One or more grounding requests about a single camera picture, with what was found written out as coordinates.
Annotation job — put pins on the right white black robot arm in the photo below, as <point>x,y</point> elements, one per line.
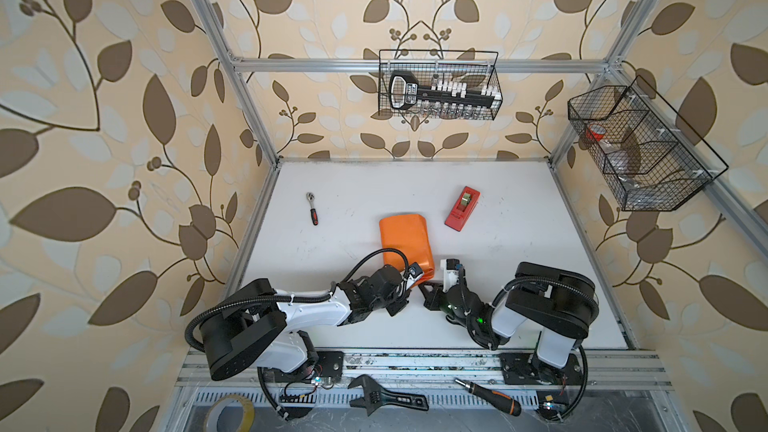
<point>563,303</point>

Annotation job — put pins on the black wire basket wall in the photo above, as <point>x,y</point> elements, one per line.
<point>654,156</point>
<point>475,68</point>

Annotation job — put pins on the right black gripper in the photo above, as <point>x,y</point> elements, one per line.
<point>431,298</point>

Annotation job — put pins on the black orange screwdriver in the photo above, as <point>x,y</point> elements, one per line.
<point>500,401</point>

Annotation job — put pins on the black socket set holder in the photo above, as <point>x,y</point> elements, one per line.
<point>404,92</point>

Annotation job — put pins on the black wire basket right wall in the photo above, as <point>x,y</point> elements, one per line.
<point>654,156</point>

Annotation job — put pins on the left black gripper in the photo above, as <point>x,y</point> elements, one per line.
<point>402,305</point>

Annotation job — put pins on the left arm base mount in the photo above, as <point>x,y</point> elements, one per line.
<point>324,368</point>

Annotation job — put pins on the black adjustable wrench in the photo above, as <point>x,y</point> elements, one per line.
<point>375,396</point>

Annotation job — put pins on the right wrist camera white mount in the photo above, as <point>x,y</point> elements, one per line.
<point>453,274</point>

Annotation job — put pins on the yellow orange wrapping paper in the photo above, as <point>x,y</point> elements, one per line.
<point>409,234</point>

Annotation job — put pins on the red cap in basket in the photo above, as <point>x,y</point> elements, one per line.
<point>594,133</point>

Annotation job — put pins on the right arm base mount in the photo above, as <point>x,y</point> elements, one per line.
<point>537,369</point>

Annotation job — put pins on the black wire basket back wall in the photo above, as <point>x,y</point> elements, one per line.
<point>475,68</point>

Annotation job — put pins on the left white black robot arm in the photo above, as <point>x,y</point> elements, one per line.
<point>261,326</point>

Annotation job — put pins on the small red-handled ratchet wrench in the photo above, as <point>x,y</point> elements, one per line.
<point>313,212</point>

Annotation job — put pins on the aluminium front rail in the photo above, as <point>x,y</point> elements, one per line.
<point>606,370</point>

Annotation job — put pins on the red tape dispenser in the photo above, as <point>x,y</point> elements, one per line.
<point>462,209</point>

